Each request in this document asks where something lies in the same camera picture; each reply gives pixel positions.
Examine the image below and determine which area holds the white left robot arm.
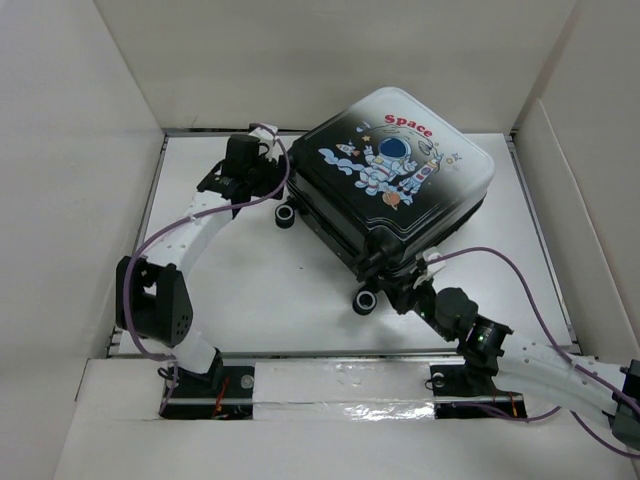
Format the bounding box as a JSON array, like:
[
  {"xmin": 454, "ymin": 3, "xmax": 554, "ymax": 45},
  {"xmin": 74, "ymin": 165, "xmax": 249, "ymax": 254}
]
[{"xmin": 116, "ymin": 124, "xmax": 290, "ymax": 397}]

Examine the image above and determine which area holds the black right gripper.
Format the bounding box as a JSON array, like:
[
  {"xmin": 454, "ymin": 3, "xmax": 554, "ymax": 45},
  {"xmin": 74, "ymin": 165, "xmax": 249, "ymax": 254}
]
[{"xmin": 376, "ymin": 269, "xmax": 454, "ymax": 343}]

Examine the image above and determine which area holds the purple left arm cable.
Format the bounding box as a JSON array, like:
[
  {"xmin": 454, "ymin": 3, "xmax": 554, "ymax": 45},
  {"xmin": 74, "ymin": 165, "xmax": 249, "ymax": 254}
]
[{"xmin": 124, "ymin": 122, "xmax": 292, "ymax": 416}]

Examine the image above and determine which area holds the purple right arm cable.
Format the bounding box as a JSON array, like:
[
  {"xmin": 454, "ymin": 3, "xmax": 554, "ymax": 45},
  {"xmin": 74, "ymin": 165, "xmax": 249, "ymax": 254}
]
[{"xmin": 414, "ymin": 245, "xmax": 640, "ymax": 459}]

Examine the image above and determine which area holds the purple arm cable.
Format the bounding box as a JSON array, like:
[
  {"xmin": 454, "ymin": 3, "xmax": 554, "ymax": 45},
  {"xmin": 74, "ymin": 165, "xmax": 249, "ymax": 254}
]
[
  {"xmin": 124, "ymin": 122, "xmax": 292, "ymax": 416},
  {"xmin": 414, "ymin": 245, "xmax": 640, "ymax": 459}
]

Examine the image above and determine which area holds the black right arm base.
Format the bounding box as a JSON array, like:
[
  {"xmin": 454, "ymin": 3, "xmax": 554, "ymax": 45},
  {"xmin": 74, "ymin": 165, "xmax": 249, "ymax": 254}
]
[{"xmin": 424, "ymin": 364, "xmax": 528, "ymax": 420}]

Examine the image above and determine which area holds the black suitcase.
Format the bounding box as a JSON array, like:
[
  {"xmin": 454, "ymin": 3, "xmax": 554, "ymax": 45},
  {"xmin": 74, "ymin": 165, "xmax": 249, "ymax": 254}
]
[{"xmin": 275, "ymin": 87, "xmax": 495, "ymax": 315}]

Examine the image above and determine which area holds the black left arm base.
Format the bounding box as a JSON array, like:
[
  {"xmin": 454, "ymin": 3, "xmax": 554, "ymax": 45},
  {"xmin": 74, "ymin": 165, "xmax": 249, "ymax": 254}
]
[{"xmin": 160, "ymin": 364, "xmax": 255, "ymax": 421}]

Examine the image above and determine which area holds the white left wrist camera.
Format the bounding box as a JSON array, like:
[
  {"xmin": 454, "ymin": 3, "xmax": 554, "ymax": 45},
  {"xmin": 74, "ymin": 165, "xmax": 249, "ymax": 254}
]
[{"xmin": 248, "ymin": 123, "xmax": 279, "ymax": 150}]

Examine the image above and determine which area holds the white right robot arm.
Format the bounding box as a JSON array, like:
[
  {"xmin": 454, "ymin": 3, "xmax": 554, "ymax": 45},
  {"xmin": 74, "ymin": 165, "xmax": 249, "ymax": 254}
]
[{"xmin": 385, "ymin": 281, "xmax": 639, "ymax": 450}]

